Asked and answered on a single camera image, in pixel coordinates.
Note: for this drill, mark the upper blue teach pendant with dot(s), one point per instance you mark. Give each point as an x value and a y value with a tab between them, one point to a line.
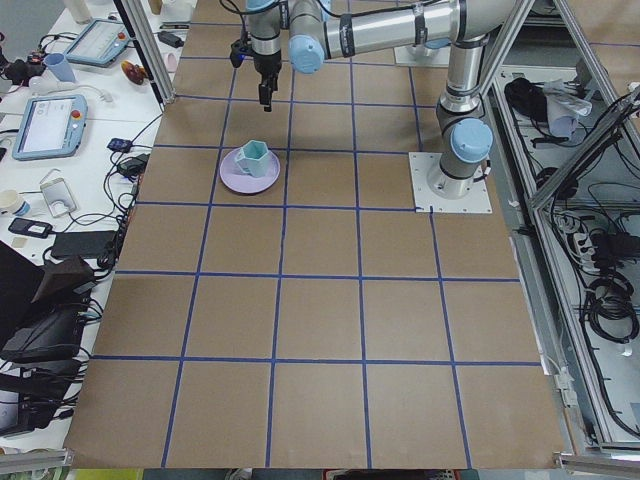
99	44

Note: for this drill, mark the pink cup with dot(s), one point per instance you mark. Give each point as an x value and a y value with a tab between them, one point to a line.
170	62

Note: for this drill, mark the light green faceted mug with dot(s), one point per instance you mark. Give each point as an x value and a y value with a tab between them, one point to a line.
253	158

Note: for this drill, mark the lower blue teach pendant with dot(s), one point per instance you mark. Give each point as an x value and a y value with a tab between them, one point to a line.
51	127

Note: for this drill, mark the lilac plate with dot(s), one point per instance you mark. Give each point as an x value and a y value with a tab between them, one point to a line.
243	183

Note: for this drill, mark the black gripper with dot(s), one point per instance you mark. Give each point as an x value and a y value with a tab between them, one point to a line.
265	65

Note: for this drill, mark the paper cup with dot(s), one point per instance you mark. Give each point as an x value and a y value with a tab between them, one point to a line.
13	203

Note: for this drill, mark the red brown toy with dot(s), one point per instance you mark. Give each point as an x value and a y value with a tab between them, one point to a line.
134	72

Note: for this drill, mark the aluminium frame post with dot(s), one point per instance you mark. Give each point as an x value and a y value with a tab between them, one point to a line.
135	20

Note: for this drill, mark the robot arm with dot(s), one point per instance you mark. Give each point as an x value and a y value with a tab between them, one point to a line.
479	34

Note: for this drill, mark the light blue plastic cup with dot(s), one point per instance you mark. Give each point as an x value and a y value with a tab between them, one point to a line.
59	66

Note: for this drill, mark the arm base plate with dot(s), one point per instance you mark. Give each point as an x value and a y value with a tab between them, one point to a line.
422	56
435	192

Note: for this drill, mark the blue teach pendant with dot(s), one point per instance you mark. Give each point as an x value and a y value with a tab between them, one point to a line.
99	44
51	127

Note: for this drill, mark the black power adapter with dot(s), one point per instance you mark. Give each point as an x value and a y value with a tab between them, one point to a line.
170	39

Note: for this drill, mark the metal tin box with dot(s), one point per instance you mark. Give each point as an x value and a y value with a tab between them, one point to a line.
58	197

